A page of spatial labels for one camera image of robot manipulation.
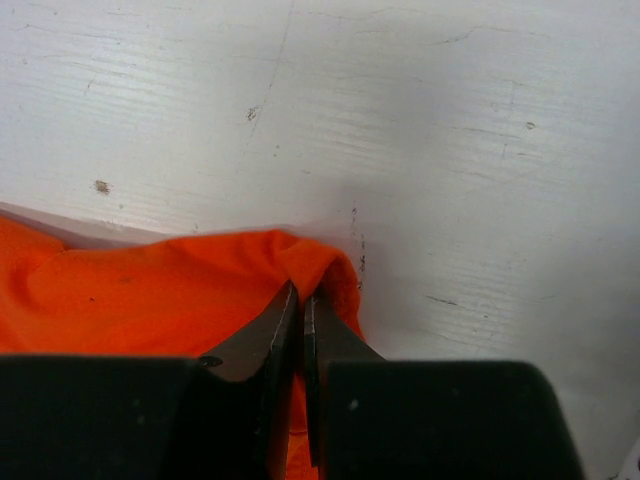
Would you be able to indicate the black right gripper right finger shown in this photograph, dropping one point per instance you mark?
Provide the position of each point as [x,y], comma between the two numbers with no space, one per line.
[326,339]

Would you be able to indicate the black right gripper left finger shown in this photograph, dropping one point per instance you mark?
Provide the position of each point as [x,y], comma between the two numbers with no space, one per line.
[254,368]

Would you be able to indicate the orange t shirt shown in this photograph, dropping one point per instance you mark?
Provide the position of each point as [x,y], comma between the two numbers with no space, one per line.
[181,296]

